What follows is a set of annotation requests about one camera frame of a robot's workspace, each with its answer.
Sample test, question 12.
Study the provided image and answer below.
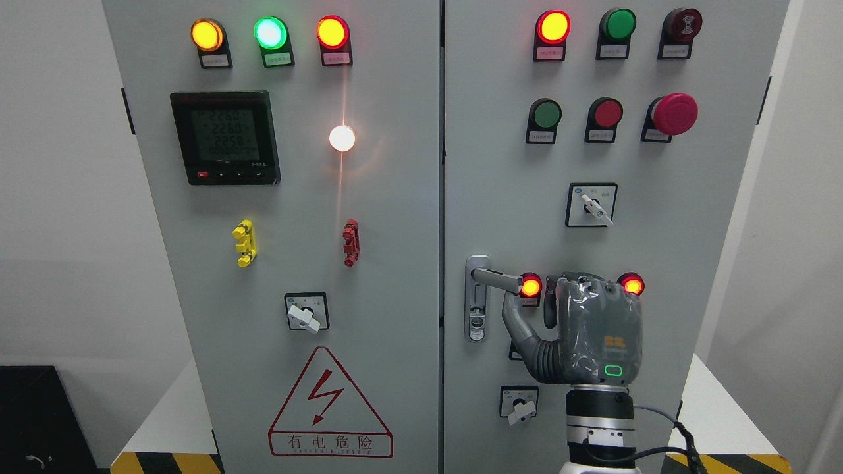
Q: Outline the white lit indicator light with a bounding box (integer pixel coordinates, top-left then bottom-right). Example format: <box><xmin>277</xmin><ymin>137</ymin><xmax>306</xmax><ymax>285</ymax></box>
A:
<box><xmin>328</xmin><ymin>125</ymin><xmax>356</xmax><ymax>153</ymax></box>

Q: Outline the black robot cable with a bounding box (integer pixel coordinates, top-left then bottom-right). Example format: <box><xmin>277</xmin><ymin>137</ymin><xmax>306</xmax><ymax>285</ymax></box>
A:
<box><xmin>580</xmin><ymin>404</ymin><xmax>709</xmax><ymax>474</ymax></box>

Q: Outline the left door rotary switch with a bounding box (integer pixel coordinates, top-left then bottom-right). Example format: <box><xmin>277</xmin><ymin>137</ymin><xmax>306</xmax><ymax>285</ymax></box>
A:
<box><xmin>284</xmin><ymin>293</ymin><xmax>329</xmax><ymax>334</ymax></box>

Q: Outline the grey right cabinet door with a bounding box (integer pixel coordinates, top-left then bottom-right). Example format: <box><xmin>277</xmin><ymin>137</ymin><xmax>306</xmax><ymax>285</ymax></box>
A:
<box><xmin>443</xmin><ymin>1</ymin><xmax>788</xmax><ymax>473</ymax></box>

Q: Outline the red indicator light left door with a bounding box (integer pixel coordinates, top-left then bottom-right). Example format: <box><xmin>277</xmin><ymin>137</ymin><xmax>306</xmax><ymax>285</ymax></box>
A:
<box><xmin>316</xmin><ymin>15</ymin><xmax>353</xmax><ymax>66</ymax></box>

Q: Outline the white platform with hazard stripes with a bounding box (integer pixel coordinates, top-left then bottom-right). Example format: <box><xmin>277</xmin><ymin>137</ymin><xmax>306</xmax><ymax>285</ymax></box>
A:
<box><xmin>109</xmin><ymin>357</ymin><xmax>792</xmax><ymax>473</ymax></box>

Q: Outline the red emergency stop button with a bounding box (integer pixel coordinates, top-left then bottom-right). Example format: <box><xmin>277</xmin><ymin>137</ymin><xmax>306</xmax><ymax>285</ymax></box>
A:
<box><xmin>640</xmin><ymin>92</ymin><xmax>699</xmax><ymax>143</ymax></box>

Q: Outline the grey cabinet door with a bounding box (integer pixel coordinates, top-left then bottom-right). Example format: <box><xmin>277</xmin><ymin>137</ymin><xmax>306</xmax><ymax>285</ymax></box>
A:
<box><xmin>443</xmin><ymin>1</ymin><xmax>788</xmax><ymax>473</ymax></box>
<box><xmin>103</xmin><ymin>1</ymin><xmax>441</xmax><ymax>473</ymax></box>

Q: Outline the red lit light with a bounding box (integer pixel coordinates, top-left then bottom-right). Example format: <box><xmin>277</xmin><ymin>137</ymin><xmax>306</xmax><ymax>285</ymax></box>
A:
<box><xmin>617</xmin><ymin>272</ymin><xmax>645</xmax><ymax>295</ymax></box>
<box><xmin>533</xmin><ymin>9</ymin><xmax>571</xmax><ymax>63</ymax></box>
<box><xmin>519</xmin><ymin>272</ymin><xmax>544</xmax><ymax>308</ymax></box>

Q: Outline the green light top right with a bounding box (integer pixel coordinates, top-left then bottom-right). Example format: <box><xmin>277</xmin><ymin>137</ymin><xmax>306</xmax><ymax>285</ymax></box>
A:
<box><xmin>595</xmin><ymin>8</ymin><xmax>636</xmax><ymax>61</ymax></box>

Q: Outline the black digital power meter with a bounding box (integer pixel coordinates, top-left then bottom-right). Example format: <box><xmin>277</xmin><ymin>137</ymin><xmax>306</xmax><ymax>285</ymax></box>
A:
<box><xmin>171</xmin><ymin>90</ymin><xmax>282</xmax><ymax>186</ymax></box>

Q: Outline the red lit light lower left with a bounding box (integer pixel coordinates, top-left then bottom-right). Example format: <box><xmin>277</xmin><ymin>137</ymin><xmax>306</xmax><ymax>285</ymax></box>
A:
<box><xmin>519</xmin><ymin>272</ymin><xmax>544</xmax><ymax>308</ymax></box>

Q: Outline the green push button upper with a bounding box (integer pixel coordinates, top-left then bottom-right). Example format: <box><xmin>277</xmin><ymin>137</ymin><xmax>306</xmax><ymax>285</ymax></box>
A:
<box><xmin>525</xmin><ymin>98</ymin><xmax>561</xmax><ymax>145</ymax></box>

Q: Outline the dark red buzzer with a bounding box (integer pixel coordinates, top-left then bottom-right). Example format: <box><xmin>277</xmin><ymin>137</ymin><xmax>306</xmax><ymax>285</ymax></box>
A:
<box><xmin>657</xmin><ymin>8</ymin><xmax>703</xmax><ymax>61</ymax></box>

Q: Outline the black box bottom left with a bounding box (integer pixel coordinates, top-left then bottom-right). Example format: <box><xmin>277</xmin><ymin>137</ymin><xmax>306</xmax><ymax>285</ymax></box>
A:
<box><xmin>1</xmin><ymin>366</ymin><xmax>97</xmax><ymax>473</ymax></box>

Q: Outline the white lower rotary switch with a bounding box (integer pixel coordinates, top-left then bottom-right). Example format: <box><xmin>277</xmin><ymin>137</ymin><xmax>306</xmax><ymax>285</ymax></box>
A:
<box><xmin>499</xmin><ymin>385</ymin><xmax>539</xmax><ymax>427</ymax></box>

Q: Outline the yellow indicator light top left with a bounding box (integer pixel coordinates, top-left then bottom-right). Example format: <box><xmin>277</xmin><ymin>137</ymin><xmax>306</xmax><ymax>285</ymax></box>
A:
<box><xmin>190</xmin><ymin>18</ymin><xmax>232</xmax><ymax>69</ymax></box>

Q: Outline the upper right rotary switch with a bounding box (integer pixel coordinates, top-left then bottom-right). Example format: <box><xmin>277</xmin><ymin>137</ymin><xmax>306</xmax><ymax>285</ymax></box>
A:
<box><xmin>566</xmin><ymin>182</ymin><xmax>619</xmax><ymax>228</ymax></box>

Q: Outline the red electric hazard sign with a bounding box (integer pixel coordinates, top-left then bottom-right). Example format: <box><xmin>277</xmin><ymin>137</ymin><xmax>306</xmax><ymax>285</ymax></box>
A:
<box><xmin>268</xmin><ymin>346</ymin><xmax>394</xmax><ymax>458</ymax></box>

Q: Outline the silver door handle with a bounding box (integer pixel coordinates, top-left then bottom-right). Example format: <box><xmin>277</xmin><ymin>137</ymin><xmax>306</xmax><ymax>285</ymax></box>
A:
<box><xmin>464</xmin><ymin>255</ymin><xmax>523</xmax><ymax>342</ymax></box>

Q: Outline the red lit light lower right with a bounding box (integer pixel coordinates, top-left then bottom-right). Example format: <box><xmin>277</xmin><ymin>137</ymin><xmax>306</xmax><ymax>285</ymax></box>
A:
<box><xmin>617</xmin><ymin>272</ymin><xmax>645</xmax><ymax>295</ymax></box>

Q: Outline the grey left cabinet door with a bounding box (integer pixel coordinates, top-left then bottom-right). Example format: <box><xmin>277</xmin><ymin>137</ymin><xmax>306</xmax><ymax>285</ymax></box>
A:
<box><xmin>103</xmin><ymin>1</ymin><xmax>441</xmax><ymax>473</ymax></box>

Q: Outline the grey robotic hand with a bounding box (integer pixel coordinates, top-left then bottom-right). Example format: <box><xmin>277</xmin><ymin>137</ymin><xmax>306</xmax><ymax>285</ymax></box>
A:
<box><xmin>502</xmin><ymin>272</ymin><xmax>643</xmax><ymax>386</ymax></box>

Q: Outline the red lit light top right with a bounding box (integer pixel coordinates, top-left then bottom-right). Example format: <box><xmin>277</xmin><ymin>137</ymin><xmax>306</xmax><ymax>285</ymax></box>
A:
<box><xmin>533</xmin><ymin>9</ymin><xmax>571</xmax><ymax>63</ymax></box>

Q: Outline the green lit indicator light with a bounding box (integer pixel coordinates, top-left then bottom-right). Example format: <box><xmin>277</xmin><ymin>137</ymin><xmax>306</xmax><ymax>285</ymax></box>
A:
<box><xmin>253</xmin><ymin>16</ymin><xmax>295</xmax><ymax>67</ymax></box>

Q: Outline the red push button upper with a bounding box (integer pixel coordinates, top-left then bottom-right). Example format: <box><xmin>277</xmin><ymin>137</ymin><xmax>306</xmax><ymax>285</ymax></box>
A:
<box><xmin>584</xmin><ymin>97</ymin><xmax>624</xmax><ymax>144</ymax></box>

